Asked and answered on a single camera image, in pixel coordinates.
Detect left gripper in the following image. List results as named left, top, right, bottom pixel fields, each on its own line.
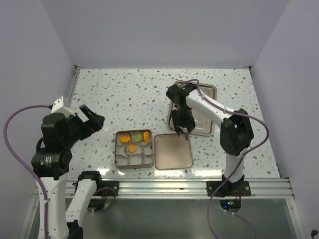
left=62, top=104, right=104, bottom=147

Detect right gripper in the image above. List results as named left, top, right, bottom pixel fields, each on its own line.
left=172, top=105, right=196, bottom=134

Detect metal tongs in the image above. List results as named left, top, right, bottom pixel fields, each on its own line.
left=183, top=128, right=189, bottom=141

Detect orange animal cookie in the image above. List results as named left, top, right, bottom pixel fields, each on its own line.
left=119, top=135, right=132, bottom=143

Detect orange fish cookie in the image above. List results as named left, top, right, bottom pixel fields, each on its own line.
left=143, top=131, right=151, bottom=144

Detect orange swirl cookie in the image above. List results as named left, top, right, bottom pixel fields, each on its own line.
left=127, top=144, right=138, bottom=153

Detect green round cookie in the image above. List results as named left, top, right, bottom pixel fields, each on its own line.
left=134, top=133, right=143, bottom=142

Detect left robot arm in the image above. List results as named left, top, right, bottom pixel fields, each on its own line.
left=31, top=105, right=105, bottom=239

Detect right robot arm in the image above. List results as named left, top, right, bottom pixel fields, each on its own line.
left=166, top=83, right=254, bottom=196

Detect silver metal tray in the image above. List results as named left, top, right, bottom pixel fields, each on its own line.
left=166, top=83, right=217, bottom=136

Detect gold tin lid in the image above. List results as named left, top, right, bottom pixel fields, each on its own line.
left=154, top=134, right=193, bottom=170

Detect gold cookie tin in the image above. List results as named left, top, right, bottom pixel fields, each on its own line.
left=115, top=129, right=155, bottom=170

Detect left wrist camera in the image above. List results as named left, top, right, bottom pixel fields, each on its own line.
left=51, top=96, right=75, bottom=118

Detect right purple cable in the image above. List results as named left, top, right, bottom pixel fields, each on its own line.
left=178, top=79, right=270, bottom=239

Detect purple cable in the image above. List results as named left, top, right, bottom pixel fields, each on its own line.
left=178, top=79, right=270, bottom=239
left=2, top=104, right=54, bottom=239

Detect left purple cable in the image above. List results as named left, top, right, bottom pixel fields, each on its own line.
left=2, top=104, right=54, bottom=239

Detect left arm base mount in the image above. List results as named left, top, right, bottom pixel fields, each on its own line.
left=98, top=180, right=120, bottom=199

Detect aluminium front rail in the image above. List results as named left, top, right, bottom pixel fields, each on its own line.
left=32, top=177, right=296, bottom=200

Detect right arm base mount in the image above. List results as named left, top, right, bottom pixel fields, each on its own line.
left=206, top=181, right=252, bottom=198

